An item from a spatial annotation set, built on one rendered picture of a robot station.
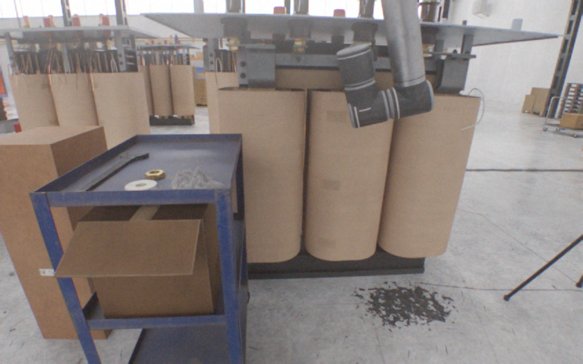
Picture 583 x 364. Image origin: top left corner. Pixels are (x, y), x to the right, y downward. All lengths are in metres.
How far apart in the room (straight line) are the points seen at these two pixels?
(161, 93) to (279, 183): 5.89
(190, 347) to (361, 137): 1.15
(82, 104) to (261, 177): 2.48
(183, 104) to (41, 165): 5.80
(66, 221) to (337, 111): 1.19
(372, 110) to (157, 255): 0.76
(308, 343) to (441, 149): 1.11
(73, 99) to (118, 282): 2.79
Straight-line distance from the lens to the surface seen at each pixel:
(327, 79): 1.46
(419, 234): 1.72
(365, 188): 1.48
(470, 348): 1.70
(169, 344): 1.40
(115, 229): 0.78
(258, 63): 1.34
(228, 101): 1.35
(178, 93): 6.98
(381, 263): 1.92
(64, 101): 3.56
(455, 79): 1.59
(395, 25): 0.99
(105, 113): 3.37
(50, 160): 1.30
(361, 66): 0.99
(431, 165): 1.58
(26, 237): 1.51
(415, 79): 1.02
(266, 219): 1.47
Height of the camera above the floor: 1.15
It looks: 21 degrees down
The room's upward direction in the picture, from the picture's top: 1 degrees clockwise
